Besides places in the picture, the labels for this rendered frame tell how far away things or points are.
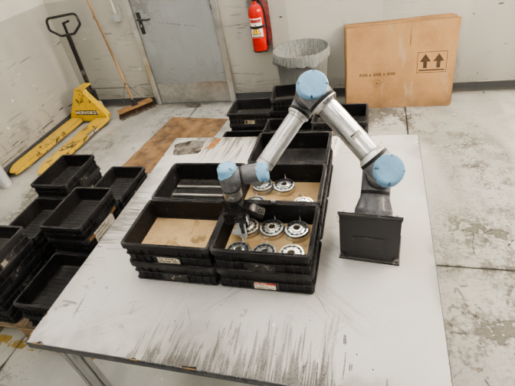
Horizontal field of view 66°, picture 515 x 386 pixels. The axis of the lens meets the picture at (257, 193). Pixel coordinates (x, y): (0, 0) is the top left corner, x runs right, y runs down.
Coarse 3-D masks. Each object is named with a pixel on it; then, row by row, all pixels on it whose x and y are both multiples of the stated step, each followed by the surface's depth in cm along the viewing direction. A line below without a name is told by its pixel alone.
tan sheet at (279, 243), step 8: (232, 240) 169; (240, 240) 169; (248, 240) 168; (256, 240) 167; (264, 240) 166; (280, 240) 165; (288, 240) 164; (304, 240) 163; (280, 248) 161; (304, 248) 159
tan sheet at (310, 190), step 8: (296, 184) 194; (304, 184) 193; (312, 184) 192; (248, 192) 194; (272, 192) 192; (296, 192) 189; (304, 192) 188; (312, 192) 187; (280, 200) 186; (288, 200) 185
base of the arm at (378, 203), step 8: (360, 192) 162; (368, 192) 157; (376, 192) 155; (384, 192) 156; (360, 200) 159; (368, 200) 156; (376, 200) 155; (384, 200) 155; (360, 208) 157; (368, 208) 154; (376, 208) 153; (384, 208) 154
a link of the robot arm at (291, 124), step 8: (296, 104) 161; (296, 112) 160; (304, 112) 160; (288, 120) 161; (296, 120) 161; (304, 120) 163; (280, 128) 162; (288, 128) 161; (296, 128) 162; (280, 136) 161; (288, 136) 161; (272, 144) 161; (280, 144) 161; (288, 144) 163; (264, 152) 161; (272, 152) 160; (280, 152) 162; (264, 160) 160; (272, 160) 161; (272, 168) 164
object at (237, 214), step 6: (222, 198) 159; (228, 204) 156; (234, 204) 155; (228, 210) 160; (234, 210) 160; (228, 216) 159; (234, 216) 159; (240, 216) 159; (228, 222) 162; (234, 222) 162
